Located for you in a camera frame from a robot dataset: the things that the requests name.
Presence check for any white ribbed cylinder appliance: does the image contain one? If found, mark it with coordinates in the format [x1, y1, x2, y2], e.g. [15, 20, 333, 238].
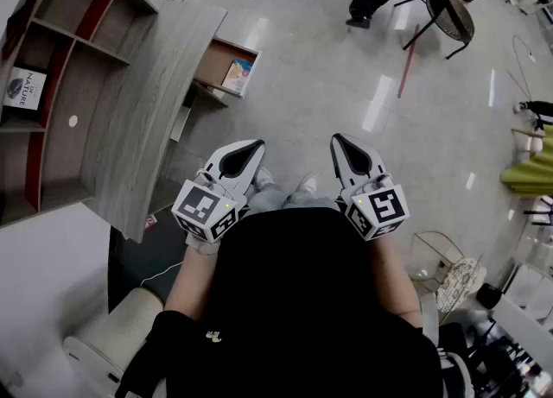
[62, 286, 166, 398]

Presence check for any white power cable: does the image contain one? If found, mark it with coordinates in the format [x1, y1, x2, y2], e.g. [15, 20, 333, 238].
[140, 259, 186, 287]

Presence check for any person's left shoe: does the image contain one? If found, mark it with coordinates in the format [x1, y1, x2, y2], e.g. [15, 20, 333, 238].
[253, 167, 276, 193]

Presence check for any person's black shirt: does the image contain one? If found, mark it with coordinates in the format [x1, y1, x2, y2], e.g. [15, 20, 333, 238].
[115, 208, 445, 398]

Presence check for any green cushion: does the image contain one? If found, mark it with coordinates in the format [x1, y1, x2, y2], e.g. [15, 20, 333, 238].
[499, 123, 553, 197]

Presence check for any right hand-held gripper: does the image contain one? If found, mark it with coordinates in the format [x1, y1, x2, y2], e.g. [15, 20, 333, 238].
[329, 132, 411, 243]

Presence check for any person's left leg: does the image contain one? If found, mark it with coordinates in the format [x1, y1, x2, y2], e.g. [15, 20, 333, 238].
[245, 182, 289, 216]

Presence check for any white shelf rack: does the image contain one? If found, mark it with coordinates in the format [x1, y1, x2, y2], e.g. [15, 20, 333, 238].
[491, 257, 553, 398]

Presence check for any person's leg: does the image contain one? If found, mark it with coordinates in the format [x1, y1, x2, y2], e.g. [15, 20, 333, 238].
[245, 182, 289, 216]
[283, 191, 343, 214]

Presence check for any framed poster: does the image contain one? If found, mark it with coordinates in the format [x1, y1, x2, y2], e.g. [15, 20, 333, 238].
[1, 63, 48, 115]

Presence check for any grey wooden shelf unit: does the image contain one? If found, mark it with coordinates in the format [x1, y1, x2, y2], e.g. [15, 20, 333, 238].
[0, 0, 162, 230]

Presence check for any person's left forearm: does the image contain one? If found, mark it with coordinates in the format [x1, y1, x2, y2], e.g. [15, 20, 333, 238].
[163, 231, 226, 324]

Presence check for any person's right leg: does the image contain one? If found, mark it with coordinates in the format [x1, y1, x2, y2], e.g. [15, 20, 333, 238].
[283, 191, 343, 214]

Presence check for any grey wooden desk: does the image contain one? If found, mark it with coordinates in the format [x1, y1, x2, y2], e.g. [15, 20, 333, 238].
[79, 0, 229, 244]

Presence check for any white wire chair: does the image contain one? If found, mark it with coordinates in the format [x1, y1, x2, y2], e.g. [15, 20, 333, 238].
[409, 231, 490, 325]

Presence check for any wooden stool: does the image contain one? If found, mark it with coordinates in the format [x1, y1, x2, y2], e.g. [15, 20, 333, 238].
[511, 127, 546, 165]

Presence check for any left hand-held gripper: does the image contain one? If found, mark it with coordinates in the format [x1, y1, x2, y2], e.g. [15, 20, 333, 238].
[171, 139, 266, 244]

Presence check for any person's right forearm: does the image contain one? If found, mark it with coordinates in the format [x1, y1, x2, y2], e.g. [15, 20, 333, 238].
[366, 231, 423, 329]

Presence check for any colourful book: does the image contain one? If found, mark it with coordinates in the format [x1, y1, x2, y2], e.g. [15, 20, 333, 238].
[220, 58, 254, 92]

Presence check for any black round container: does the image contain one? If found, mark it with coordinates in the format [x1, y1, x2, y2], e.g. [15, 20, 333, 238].
[476, 282, 503, 310]

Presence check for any black floor mat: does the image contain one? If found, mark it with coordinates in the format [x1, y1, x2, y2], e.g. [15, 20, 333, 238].
[107, 213, 192, 315]

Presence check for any black wicker chair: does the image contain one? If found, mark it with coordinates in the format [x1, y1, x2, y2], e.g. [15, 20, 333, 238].
[393, 0, 476, 61]

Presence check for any red stick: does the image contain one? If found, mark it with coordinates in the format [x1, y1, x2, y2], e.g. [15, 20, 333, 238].
[397, 23, 422, 99]

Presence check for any thin floor cable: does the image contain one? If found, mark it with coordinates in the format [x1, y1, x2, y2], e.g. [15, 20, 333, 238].
[505, 35, 537, 100]

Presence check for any person's right shoe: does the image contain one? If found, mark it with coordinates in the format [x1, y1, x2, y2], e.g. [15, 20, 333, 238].
[296, 174, 320, 195]

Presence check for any wooden drawer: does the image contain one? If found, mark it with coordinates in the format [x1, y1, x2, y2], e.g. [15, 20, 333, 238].
[192, 36, 264, 100]

